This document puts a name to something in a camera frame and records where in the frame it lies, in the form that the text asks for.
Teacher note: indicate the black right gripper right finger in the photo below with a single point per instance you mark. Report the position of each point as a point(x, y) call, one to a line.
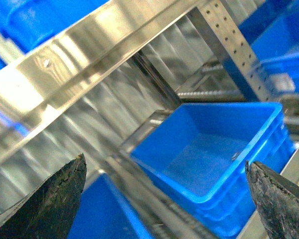
point(276, 199)

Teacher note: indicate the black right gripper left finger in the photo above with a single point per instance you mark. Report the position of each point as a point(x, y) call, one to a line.
point(49, 211)

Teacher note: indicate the small grey part in bin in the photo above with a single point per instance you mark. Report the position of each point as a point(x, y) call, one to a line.
point(235, 156)

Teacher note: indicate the blue lower bin with parts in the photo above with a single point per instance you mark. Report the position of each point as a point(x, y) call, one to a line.
point(188, 157)

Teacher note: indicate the blue upper middle bin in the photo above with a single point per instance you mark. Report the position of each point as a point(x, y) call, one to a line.
point(29, 23)

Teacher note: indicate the steel upper shelf rail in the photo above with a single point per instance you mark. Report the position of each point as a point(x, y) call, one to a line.
point(30, 86)

